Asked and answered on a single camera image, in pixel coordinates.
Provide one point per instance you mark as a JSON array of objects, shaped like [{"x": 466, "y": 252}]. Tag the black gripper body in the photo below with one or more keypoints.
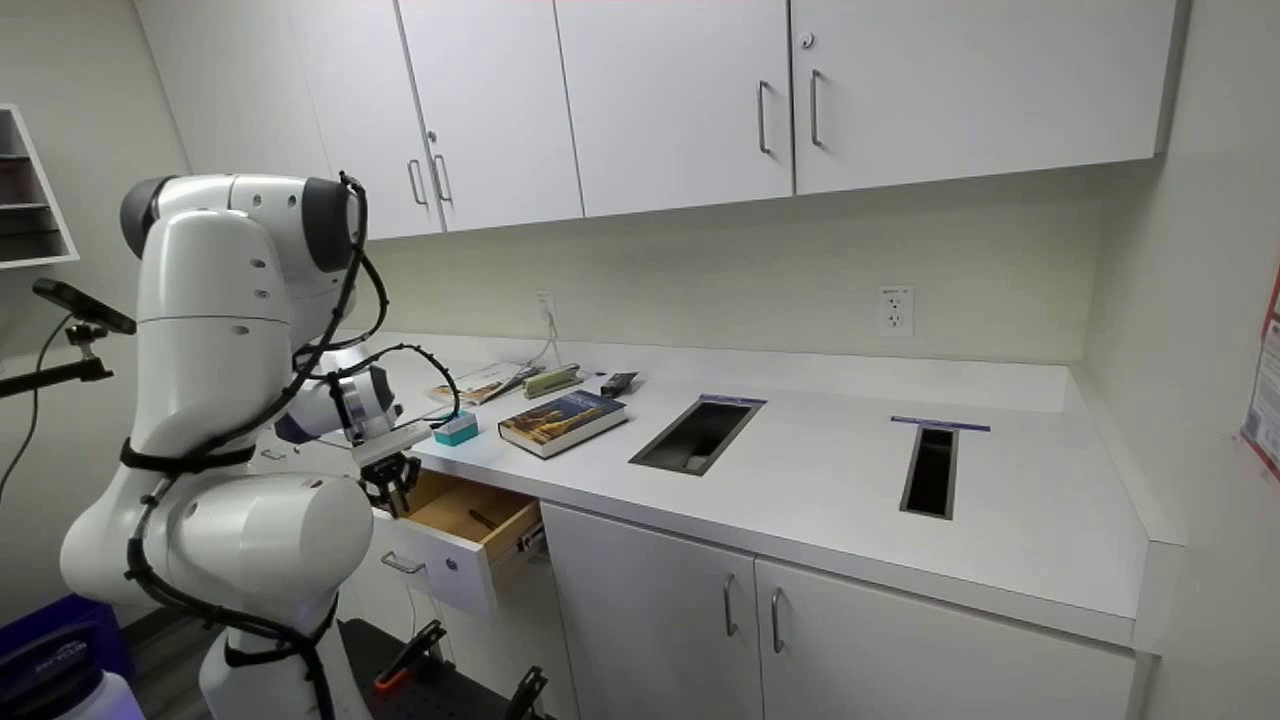
[{"x": 384, "y": 468}]

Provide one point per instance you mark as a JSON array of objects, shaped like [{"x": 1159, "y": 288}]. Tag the wooden drawer with white front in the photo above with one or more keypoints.
[{"x": 463, "y": 535}]

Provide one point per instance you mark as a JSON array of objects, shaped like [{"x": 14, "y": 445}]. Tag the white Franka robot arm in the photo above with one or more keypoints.
[{"x": 225, "y": 387}]

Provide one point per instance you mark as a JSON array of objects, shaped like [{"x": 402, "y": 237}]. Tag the white drawer base cabinet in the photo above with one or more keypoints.
[{"x": 512, "y": 624}]

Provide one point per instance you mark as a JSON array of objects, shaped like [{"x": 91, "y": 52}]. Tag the small teal box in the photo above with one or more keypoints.
[{"x": 457, "y": 428}]

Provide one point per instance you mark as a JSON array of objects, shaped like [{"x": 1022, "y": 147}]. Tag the stack of papers and pens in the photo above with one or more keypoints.
[{"x": 489, "y": 387}]

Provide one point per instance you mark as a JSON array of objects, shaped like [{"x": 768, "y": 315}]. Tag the red and black clamp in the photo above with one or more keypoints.
[{"x": 406, "y": 663}]

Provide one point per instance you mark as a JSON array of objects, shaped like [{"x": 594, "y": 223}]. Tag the hardcover book with dark cover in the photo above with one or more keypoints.
[{"x": 560, "y": 422}]

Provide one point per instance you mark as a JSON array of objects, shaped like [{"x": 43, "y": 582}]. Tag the flat grey-green item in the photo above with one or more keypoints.
[{"x": 548, "y": 382}]

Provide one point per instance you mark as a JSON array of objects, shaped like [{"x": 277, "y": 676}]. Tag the black platform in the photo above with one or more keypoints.
[{"x": 455, "y": 695}]

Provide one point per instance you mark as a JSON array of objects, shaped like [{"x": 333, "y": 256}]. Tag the small black device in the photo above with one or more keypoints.
[{"x": 619, "y": 382}]

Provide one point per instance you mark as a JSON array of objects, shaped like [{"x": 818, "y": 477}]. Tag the white lower cabinet door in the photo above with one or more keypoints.
[
  {"x": 645, "y": 613},
  {"x": 933, "y": 663}
]

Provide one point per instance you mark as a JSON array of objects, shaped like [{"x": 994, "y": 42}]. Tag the square steel countertop opening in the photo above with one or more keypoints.
[{"x": 696, "y": 433}]

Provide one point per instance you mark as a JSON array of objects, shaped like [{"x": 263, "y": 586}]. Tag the blue bin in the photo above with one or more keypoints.
[{"x": 72, "y": 618}]

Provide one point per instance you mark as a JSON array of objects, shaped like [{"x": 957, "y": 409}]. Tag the dark and white container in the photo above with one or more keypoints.
[{"x": 62, "y": 683}]

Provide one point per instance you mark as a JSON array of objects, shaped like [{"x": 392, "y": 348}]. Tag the narrow countertop slot opening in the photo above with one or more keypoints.
[{"x": 928, "y": 468}]

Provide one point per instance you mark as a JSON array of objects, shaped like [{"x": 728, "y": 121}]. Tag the blue strip label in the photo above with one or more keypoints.
[{"x": 943, "y": 422}]

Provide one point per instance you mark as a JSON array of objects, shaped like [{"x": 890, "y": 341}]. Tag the widest white upper cabinet door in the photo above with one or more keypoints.
[{"x": 983, "y": 85}]

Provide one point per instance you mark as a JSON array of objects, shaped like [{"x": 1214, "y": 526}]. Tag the black camera on stand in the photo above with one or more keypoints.
[{"x": 83, "y": 304}]

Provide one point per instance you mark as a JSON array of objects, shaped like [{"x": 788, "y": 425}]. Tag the white wall shelf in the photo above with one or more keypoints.
[{"x": 35, "y": 202}]

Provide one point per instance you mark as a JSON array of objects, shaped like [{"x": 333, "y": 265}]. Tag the white wall outlet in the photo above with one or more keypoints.
[{"x": 893, "y": 308}]

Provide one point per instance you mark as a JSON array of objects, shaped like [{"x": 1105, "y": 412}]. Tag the red-bordered wall poster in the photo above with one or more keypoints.
[{"x": 1262, "y": 394}]

